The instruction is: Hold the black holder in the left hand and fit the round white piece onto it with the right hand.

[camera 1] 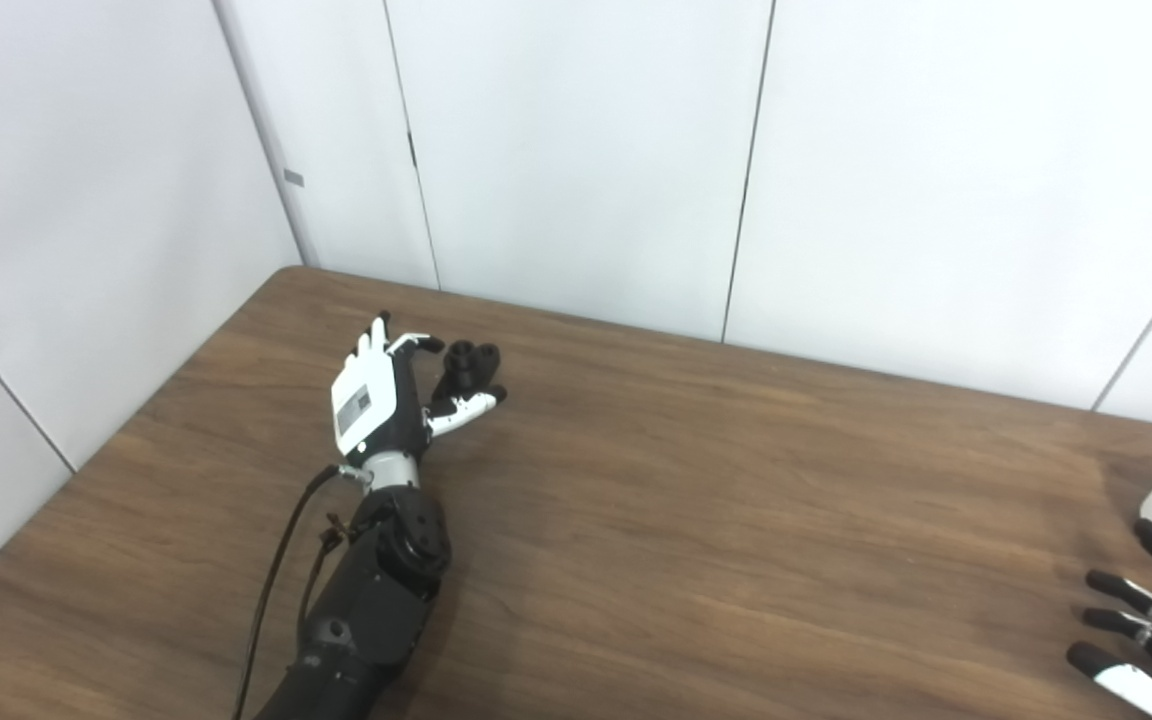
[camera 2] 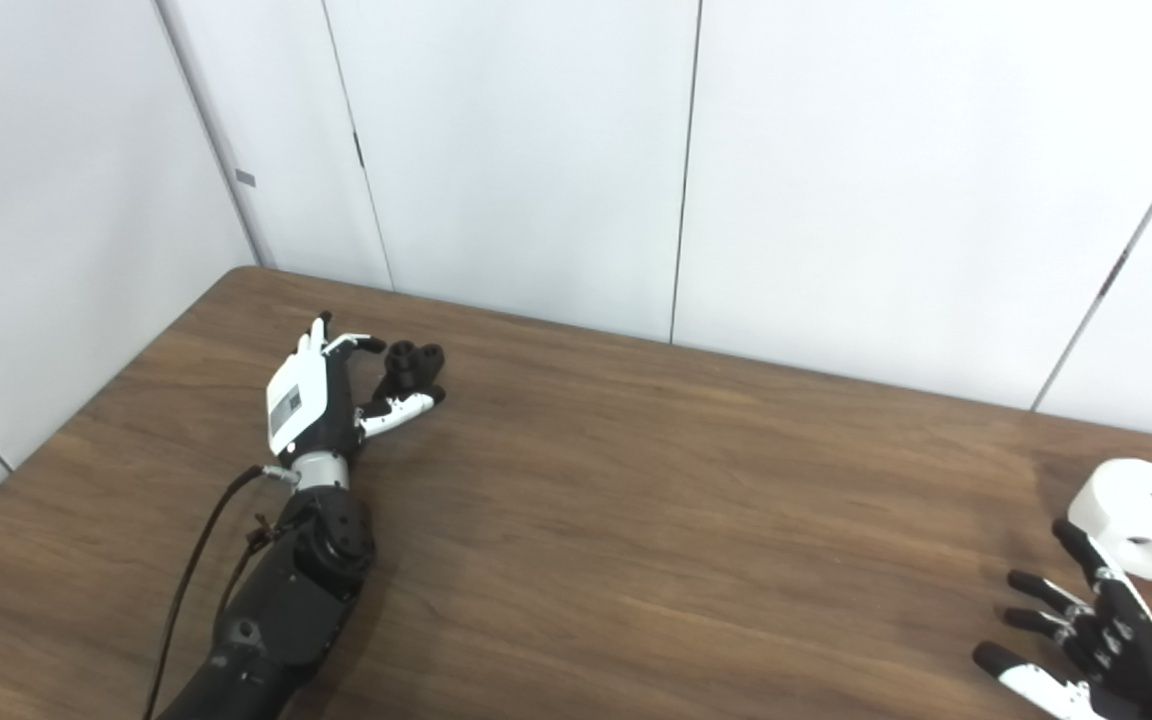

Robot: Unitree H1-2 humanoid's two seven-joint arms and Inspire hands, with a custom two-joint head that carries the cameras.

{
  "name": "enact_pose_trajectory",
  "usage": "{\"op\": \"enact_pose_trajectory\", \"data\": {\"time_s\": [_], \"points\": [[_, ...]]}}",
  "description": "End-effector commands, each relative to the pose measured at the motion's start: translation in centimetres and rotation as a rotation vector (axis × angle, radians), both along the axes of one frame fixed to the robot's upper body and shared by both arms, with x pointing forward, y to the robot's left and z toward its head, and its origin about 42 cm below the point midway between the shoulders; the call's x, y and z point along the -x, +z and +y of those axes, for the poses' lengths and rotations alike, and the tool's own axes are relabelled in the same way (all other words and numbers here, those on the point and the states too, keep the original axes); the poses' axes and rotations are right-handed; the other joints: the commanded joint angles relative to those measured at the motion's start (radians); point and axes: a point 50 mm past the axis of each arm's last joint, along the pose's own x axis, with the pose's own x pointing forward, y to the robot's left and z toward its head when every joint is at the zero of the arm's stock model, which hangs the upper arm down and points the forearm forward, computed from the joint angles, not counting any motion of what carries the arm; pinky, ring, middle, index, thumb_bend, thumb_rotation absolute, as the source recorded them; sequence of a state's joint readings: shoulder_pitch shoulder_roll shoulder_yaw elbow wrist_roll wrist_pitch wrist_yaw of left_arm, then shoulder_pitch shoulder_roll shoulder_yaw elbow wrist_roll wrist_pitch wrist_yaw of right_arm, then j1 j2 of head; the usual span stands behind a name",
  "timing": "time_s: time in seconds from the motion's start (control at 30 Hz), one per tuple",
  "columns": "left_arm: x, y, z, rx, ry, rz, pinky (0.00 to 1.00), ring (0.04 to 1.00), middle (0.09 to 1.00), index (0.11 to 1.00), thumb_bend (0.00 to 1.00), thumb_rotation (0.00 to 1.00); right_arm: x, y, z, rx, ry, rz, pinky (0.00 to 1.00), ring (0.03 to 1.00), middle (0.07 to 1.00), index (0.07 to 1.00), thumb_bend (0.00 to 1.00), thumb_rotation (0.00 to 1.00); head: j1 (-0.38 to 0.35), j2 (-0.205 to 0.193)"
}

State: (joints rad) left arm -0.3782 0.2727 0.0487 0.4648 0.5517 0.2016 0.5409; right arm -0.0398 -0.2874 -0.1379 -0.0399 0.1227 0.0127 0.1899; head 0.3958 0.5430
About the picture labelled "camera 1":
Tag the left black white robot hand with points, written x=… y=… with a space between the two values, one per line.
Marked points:
x=381 y=400

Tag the black plastic holder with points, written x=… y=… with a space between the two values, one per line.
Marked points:
x=466 y=368

